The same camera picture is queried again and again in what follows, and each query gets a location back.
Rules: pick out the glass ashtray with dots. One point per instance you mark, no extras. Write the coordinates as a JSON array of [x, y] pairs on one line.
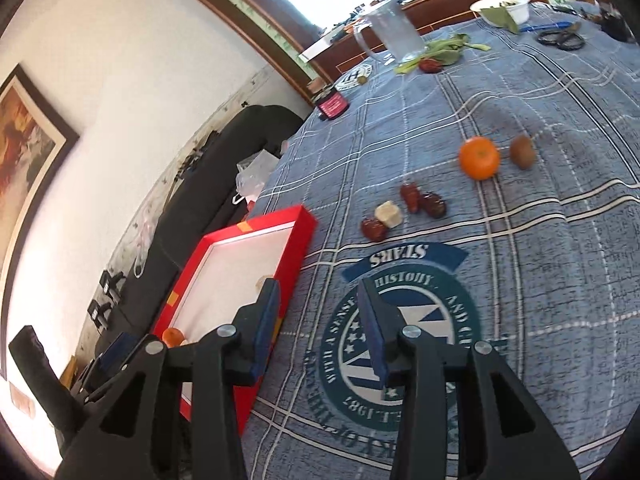
[[356, 78]]

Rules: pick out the blue pen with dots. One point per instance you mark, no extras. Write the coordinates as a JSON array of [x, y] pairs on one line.
[[545, 26]]

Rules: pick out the white bowl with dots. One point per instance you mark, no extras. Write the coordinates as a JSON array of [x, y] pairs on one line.
[[515, 10]]

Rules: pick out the green leaf vegetable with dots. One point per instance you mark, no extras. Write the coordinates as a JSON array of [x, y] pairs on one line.
[[502, 19], [445, 49]]

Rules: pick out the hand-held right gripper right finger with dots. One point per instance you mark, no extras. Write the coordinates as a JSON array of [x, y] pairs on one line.
[[375, 335]]

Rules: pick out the black leather sofa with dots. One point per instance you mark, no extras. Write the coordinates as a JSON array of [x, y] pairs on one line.
[[200, 195]]

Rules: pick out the black device on stand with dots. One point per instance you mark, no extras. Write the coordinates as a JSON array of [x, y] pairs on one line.
[[99, 312], [111, 285]]

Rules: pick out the black round device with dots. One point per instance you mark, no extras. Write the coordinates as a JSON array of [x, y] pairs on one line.
[[617, 25]]

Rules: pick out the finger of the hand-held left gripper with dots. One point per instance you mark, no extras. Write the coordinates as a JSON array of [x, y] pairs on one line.
[[42, 375], [117, 350]]

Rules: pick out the black scissors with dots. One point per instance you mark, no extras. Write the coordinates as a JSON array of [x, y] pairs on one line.
[[560, 40]]

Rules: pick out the orange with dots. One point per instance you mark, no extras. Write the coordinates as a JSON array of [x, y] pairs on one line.
[[479, 158], [172, 337]]

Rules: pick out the dark jar red label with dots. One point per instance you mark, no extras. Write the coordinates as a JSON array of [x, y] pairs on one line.
[[332, 106]]

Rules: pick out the wooden counter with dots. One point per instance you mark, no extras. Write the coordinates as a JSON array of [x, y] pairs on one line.
[[450, 10]]

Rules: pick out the wooden partition frame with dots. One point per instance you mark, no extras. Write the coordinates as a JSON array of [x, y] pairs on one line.
[[225, 0]]

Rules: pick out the red shallow box tray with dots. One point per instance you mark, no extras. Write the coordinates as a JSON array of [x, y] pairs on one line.
[[235, 260]]

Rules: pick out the brown kiwi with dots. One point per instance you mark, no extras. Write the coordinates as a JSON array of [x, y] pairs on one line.
[[522, 152]]

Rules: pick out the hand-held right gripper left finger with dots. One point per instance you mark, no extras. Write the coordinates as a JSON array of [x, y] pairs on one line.
[[267, 320]]

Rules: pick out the clear glass mug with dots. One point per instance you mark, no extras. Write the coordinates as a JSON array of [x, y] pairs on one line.
[[397, 30]]

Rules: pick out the framed wall painting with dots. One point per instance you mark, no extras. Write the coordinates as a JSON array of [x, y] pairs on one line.
[[25, 145]]

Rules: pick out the crumpled clear plastic bag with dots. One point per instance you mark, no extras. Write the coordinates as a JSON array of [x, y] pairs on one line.
[[142, 240]]

